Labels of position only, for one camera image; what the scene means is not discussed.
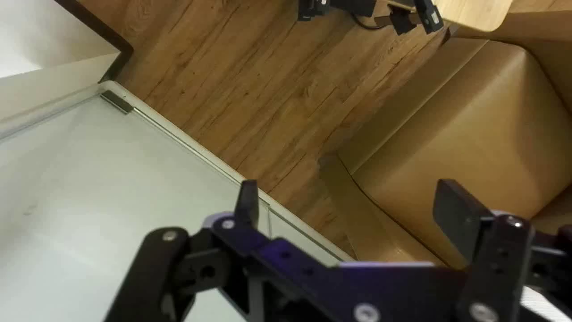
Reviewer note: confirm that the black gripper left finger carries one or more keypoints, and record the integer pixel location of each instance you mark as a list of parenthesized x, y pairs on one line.
[(248, 202)]

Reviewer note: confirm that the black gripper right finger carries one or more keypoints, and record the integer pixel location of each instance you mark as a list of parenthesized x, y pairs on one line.
[(459, 215)]

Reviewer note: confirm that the metal glass hinge clamp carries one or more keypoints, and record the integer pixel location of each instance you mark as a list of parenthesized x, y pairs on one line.
[(117, 100)]

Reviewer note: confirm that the frosted glass shower door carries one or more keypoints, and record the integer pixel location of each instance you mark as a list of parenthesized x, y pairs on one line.
[(90, 197)]

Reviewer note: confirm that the light wooden board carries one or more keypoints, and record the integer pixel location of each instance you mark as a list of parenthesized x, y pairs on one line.
[(475, 13)]

